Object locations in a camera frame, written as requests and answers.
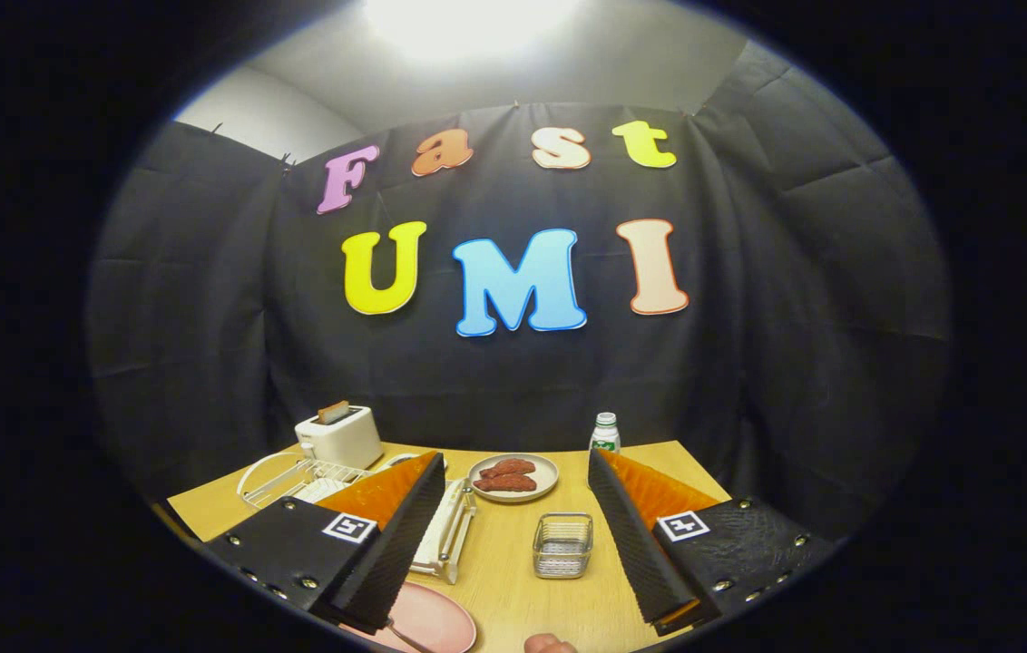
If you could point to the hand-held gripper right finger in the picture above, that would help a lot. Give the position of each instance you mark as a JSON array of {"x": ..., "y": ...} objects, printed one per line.
[{"x": 627, "y": 535}]

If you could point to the red meat piece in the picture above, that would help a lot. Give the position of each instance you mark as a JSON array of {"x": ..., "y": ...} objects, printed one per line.
[
  {"x": 506, "y": 483},
  {"x": 509, "y": 468}
]

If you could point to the pink plate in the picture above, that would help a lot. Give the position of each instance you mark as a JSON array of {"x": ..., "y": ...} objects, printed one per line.
[{"x": 432, "y": 617}]

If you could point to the white toaster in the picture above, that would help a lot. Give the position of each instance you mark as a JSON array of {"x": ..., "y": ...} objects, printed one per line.
[{"x": 346, "y": 440}]

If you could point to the brown bread slice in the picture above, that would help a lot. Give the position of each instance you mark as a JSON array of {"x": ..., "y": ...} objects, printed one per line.
[{"x": 332, "y": 413}]

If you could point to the beige round plate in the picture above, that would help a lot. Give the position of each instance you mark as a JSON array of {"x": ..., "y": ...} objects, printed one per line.
[{"x": 542, "y": 472}]

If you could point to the white green milk bottle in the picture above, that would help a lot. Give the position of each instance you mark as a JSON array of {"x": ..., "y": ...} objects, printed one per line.
[{"x": 605, "y": 441}]

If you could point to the black backdrop cloth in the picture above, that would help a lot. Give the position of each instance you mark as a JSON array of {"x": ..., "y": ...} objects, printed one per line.
[{"x": 749, "y": 363}]

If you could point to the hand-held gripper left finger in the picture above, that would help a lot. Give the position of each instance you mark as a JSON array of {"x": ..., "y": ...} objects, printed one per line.
[{"x": 405, "y": 535}]

